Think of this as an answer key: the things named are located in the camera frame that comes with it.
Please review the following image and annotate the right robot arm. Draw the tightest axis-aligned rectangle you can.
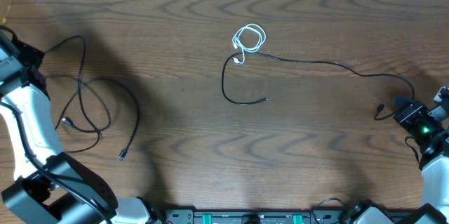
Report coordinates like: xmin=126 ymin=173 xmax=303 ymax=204
xmin=394 ymin=94 xmax=448 ymax=222

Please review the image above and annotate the thin black cable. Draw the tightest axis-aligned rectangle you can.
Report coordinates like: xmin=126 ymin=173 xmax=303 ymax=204
xmin=220 ymin=52 xmax=416 ymax=121

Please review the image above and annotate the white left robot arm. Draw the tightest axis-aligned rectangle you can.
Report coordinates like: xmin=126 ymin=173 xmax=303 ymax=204
xmin=1 ymin=26 xmax=166 ymax=223

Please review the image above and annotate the white cable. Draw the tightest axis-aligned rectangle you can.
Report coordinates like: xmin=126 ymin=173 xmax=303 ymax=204
xmin=232 ymin=23 xmax=267 ymax=65

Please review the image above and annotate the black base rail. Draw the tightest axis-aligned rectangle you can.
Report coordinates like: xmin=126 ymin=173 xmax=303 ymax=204
xmin=136 ymin=197 xmax=449 ymax=224

